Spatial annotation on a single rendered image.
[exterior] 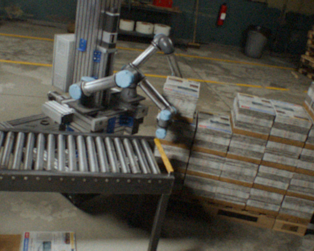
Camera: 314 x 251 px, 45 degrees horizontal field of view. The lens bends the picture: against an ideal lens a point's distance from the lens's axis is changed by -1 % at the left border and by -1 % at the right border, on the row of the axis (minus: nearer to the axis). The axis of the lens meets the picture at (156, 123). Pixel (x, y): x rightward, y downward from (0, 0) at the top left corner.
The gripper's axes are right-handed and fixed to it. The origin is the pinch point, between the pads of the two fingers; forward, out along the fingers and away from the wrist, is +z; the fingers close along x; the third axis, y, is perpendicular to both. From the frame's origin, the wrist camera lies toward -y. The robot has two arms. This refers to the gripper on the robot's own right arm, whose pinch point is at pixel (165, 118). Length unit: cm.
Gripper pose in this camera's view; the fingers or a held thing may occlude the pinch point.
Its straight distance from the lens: 302.0
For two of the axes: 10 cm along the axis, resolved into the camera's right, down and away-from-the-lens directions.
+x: -9.8, -2.2, 0.2
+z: 1.1, -4.0, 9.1
